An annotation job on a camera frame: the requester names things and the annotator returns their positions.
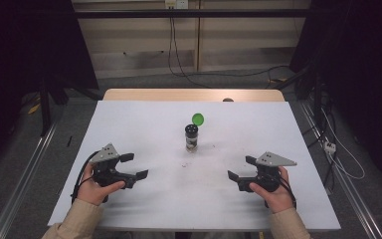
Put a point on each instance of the person's right hand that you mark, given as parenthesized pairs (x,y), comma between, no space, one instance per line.
(278,199)

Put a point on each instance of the person's left hand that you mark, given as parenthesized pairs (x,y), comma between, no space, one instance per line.
(91,192)

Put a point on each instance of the green jar lid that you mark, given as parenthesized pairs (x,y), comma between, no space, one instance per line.
(198,119)

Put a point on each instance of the white power strip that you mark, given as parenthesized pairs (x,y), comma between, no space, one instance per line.
(330,147)

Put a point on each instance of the black horizontal bar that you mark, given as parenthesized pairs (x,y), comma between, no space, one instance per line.
(192,13)

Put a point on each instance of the small black floor item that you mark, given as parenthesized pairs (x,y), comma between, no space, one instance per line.
(69,141)

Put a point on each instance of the yellow floor tape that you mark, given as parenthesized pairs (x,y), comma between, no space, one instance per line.
(34,108)

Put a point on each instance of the clear spice jar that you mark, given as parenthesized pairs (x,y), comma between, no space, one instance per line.
(191,141)

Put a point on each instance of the black curtain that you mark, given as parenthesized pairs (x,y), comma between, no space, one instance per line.
(361,66)
(20,49)

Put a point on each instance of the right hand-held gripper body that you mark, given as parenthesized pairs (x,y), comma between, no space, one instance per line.
(272,160)

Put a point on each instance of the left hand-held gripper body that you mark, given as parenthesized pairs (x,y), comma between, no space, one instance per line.
(106,156)

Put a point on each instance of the aluminium floor rail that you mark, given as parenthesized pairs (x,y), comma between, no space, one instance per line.
(348,189)
(23,186)

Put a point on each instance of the black metal stand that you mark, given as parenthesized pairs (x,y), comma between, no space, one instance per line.
(45,109)

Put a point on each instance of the white wall socket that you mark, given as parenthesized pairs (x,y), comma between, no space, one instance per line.
(176,3)

